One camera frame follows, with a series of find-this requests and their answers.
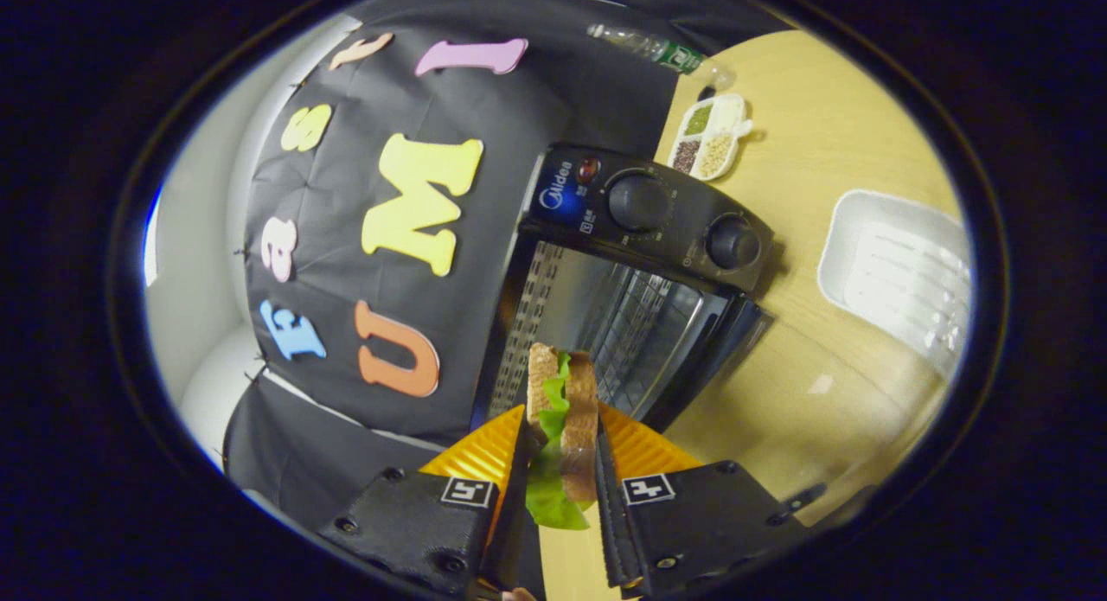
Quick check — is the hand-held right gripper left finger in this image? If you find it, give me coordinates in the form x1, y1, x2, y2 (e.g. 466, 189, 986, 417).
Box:
315, 404, 532, 598

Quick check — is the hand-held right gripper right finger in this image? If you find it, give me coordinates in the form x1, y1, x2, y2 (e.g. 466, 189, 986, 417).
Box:
594, 401, 811, 598

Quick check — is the lettuce sandwich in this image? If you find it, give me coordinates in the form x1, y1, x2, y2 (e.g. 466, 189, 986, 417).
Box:
524, 342, 600, 531

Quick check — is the black electric oven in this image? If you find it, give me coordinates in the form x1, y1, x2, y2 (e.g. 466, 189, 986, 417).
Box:
470, 142, 918, 529

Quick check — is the white rectangular tray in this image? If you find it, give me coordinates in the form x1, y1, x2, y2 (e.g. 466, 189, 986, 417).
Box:
816, 189, 975, 379

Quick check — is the white divided seasoning dish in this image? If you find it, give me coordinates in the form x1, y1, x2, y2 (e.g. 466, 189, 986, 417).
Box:
667, 93, 754, 183

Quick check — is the black backdrop cloth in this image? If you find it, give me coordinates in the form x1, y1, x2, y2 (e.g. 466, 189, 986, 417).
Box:
222, 0, 781, 517

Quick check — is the clear plastic water bottle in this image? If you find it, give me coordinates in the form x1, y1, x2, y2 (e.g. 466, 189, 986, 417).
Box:
585, 22, 737, 91

